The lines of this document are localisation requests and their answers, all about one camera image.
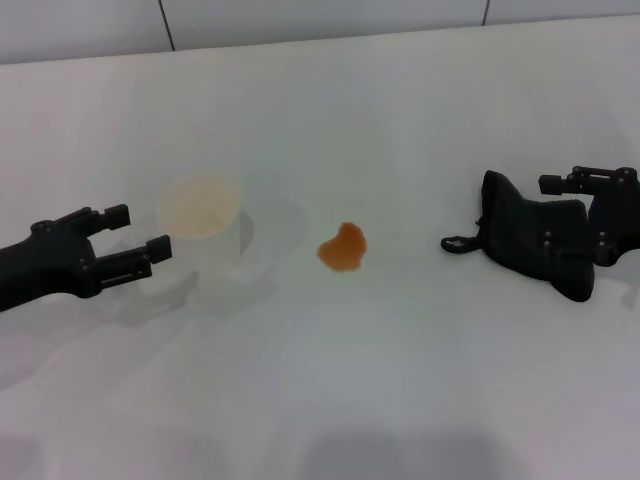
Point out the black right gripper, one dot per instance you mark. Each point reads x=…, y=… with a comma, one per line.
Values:
x=622, y=215

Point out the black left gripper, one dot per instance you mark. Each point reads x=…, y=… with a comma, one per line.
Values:
x=45, y=265

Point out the dark blue rag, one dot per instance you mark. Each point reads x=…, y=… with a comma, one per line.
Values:
x=510, y=225

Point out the white paper cup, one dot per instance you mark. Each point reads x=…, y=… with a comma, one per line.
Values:
x=220, y=245

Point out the brown water stain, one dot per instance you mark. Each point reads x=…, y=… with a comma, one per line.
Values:
x=344, y=250

